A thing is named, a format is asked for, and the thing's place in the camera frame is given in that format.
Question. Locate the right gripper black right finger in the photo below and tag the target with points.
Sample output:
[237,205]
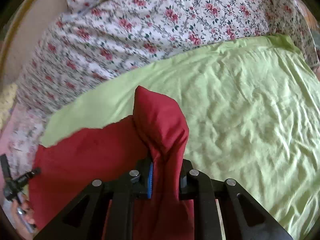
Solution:
[224,209]

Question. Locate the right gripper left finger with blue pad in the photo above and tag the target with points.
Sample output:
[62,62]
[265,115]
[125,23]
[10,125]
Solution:
[103,210]

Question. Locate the rose floral white duvet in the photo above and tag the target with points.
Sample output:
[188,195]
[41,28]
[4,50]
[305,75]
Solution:
[118,36]

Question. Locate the light green bed sheet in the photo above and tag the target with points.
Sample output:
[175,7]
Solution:
[252,108]

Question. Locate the person's left hand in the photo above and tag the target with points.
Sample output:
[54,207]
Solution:
[22,214]

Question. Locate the red quilted puffer jacket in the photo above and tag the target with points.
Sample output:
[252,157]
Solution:
[157,127]

